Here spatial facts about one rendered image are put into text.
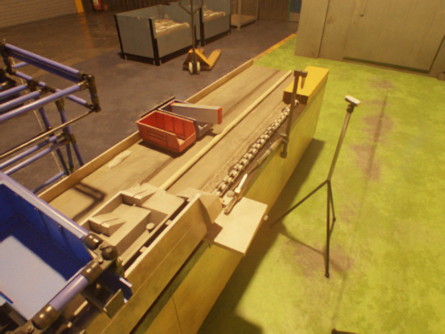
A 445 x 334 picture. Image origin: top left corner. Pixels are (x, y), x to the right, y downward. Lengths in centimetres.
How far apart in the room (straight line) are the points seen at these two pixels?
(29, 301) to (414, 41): 620
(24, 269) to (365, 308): 187
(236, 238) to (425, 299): 151
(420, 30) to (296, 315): 532
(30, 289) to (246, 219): 86
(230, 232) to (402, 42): 549
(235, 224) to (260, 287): 83
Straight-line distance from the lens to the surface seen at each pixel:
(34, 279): 78
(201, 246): 124
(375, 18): 621
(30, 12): 1227
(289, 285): 206
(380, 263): 238
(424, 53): 632
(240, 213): 131
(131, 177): 165
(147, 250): 96
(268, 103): 242
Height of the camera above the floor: 177
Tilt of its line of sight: 38 degrees down
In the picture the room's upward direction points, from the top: straight up
